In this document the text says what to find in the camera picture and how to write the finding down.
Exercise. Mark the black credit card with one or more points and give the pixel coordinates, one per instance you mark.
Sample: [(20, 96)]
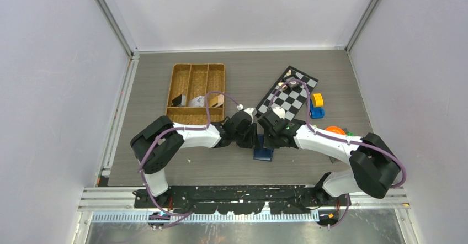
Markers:
[(179, 101)]

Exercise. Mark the blue card holder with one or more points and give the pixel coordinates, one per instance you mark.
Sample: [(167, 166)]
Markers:
[(261, 153)]

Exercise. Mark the blue yellow toy car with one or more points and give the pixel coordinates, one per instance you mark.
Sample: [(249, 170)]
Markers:
[(316, 108)]

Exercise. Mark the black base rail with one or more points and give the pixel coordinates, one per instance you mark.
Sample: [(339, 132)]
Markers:
[(239, 199)]

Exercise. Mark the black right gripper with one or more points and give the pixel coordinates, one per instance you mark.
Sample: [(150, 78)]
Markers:
[(269, 144)]

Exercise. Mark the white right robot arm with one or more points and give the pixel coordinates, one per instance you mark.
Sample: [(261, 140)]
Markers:
[(373, 168)]

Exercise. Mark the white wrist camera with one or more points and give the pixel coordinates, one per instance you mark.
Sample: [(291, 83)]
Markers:
[(279, 112), (251, 112)]

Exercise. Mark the black white chessboard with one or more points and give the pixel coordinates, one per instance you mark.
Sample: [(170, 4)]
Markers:
[(290, 101)]

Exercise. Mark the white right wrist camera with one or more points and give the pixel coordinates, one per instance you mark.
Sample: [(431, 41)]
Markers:
[(279, 112)]

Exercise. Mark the woven bamboo cutlery tray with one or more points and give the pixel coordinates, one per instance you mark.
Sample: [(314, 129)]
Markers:
[(194, 79)]

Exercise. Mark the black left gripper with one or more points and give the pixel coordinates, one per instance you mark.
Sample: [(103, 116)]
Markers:
[(252, 142)]

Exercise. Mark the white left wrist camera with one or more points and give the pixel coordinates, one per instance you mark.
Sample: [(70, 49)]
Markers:
[(251, 112)]

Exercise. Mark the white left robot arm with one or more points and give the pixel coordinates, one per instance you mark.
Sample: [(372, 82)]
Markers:
[(157, 144)]

